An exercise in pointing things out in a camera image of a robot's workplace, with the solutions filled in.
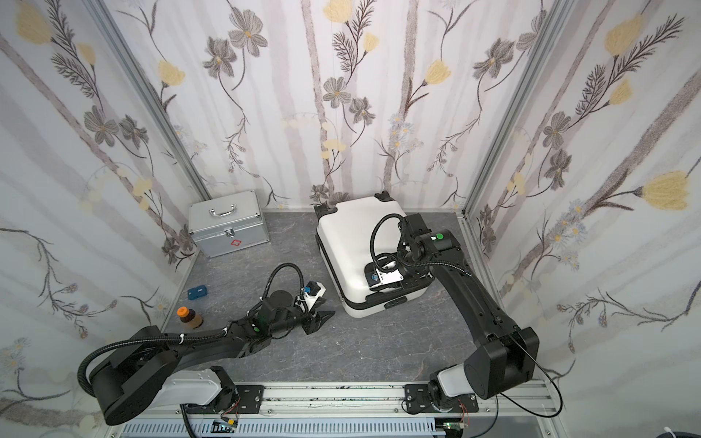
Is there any white slotted cable duct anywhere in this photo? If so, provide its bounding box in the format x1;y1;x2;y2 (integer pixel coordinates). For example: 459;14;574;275
121;418;445;438

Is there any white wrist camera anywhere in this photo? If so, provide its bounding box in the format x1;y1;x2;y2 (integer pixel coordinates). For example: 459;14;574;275
364;261;403;291
297;281;326;313

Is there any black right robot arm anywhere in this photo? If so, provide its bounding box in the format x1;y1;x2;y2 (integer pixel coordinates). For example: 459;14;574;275
369;214;544;410

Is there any small blue box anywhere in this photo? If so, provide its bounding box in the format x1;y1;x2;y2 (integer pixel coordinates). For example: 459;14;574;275
187;285;208;300

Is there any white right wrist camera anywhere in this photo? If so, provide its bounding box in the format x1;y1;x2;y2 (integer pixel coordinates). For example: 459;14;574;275
364;261;403;291

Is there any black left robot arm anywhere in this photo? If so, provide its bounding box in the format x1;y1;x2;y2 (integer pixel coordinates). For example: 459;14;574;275
77;264;335;425

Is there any white hard-shell suitcase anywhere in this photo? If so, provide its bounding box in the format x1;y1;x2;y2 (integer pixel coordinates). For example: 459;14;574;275
314;191;431;319

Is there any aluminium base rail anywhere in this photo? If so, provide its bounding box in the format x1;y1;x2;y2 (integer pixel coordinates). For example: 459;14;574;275
105;381;567;437

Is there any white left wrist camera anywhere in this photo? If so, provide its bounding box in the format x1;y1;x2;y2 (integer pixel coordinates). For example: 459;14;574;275
297;281;326;313

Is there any brown bottle orange cap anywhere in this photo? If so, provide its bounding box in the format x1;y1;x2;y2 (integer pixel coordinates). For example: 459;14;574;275
176;307;204;330

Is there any silver aluminium first-aid case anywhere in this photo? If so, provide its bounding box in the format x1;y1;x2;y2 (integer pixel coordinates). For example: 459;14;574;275
187;190;270;258

